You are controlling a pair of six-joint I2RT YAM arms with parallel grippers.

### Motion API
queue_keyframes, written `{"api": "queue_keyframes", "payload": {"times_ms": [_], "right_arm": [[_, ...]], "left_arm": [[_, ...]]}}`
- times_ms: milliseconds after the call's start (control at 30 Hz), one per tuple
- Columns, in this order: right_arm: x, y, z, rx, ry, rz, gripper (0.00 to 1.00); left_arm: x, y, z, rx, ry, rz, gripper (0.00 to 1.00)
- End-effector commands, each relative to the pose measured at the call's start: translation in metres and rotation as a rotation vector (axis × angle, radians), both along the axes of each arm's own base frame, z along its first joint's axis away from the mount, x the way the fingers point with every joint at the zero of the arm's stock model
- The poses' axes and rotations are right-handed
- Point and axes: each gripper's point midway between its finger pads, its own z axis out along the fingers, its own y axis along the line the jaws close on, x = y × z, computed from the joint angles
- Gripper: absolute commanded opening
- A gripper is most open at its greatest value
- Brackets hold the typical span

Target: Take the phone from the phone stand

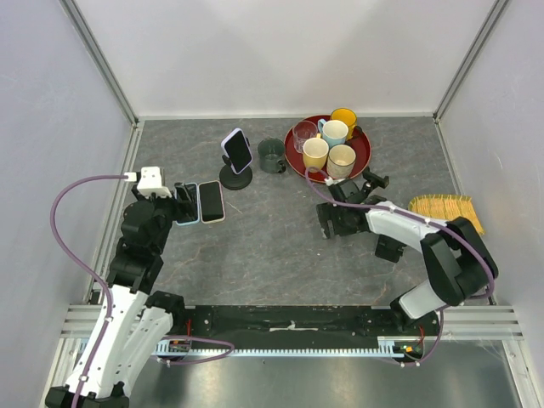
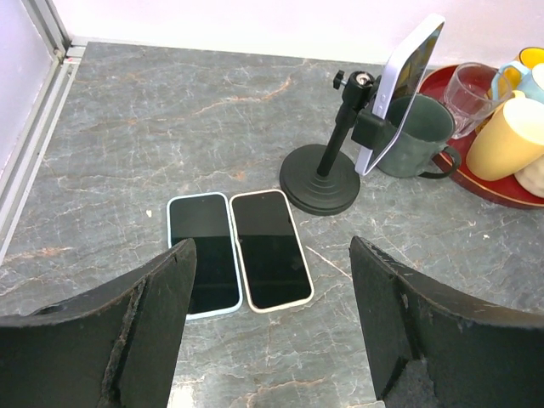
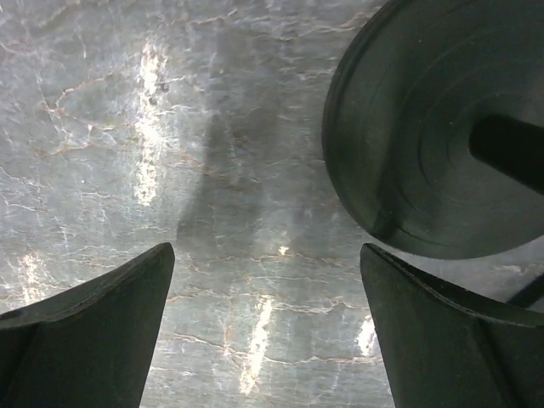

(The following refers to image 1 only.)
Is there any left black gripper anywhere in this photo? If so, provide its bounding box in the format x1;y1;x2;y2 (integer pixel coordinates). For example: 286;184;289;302
133;181;197;252

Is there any blue case phone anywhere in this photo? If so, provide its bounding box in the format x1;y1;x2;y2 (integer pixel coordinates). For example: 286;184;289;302
174;183;200;225

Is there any cream case phone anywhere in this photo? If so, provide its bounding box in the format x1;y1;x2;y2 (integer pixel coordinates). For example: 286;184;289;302
198;180;225;224

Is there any black phone stand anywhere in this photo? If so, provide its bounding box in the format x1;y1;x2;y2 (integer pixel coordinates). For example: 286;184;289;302
361;167;389;198
219;155;252;190

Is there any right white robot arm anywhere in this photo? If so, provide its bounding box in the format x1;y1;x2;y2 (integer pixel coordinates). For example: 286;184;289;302
316;177;498;335

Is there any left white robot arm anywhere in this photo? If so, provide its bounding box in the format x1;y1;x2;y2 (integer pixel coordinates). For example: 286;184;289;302
45;182;198;407

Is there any purple case phone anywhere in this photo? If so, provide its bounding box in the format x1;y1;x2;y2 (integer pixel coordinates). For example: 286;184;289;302
221;127;252;174

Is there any beige ceramic cup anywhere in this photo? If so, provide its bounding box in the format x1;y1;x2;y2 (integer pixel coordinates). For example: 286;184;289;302
326;144;357;179

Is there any red round tray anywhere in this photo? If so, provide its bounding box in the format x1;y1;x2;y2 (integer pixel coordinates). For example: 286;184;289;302
284;126;371;184

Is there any pale yellow cup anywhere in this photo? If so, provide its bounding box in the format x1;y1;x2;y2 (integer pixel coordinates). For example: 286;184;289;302
303;133;330;173

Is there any light blue mug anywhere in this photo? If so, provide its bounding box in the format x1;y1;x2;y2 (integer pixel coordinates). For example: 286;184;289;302
317;119;349;148

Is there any orange yellow mug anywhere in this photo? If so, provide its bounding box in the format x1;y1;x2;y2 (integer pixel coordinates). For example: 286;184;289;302
330;107;357;140

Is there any clear glass cup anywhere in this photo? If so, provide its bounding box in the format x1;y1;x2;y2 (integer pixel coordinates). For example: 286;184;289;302
292;120;318;154

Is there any woven bamboo mat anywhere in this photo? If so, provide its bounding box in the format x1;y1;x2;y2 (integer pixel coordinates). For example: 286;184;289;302
408;194;485;235

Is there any dark green mug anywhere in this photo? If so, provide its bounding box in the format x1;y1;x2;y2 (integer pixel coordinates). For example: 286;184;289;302
258;138;286;174

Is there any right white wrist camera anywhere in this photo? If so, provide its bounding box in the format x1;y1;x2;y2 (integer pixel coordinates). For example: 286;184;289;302
325;177;342;186

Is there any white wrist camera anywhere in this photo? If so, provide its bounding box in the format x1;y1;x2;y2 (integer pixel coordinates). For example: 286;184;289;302
325;177;342;186
123;167;173;200

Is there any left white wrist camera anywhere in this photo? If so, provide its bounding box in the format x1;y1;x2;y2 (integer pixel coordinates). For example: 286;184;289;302
123;167;173;200

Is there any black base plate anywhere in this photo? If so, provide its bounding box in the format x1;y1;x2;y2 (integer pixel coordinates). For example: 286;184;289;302
167;305;439;350

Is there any slotted cable duct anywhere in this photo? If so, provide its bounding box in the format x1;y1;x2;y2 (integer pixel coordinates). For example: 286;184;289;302
151;337;425;360

